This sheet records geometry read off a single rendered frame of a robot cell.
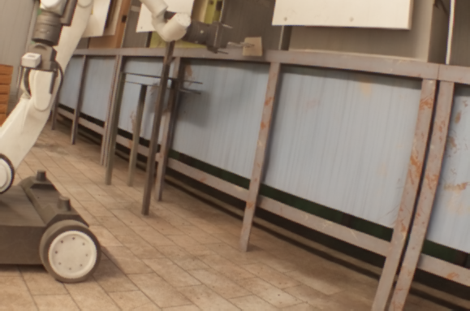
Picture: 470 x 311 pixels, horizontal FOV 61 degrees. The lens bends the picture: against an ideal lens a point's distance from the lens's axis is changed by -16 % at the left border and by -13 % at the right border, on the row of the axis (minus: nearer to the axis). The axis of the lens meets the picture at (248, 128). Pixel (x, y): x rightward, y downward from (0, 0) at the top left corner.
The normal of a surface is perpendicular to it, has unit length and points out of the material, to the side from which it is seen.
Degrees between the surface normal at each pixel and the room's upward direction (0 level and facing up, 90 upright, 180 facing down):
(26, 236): 90
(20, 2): 90
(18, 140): 90
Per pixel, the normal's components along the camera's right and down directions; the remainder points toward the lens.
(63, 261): 0.62, 0.15
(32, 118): 0.47, 0.55
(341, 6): -0.76, -0.09
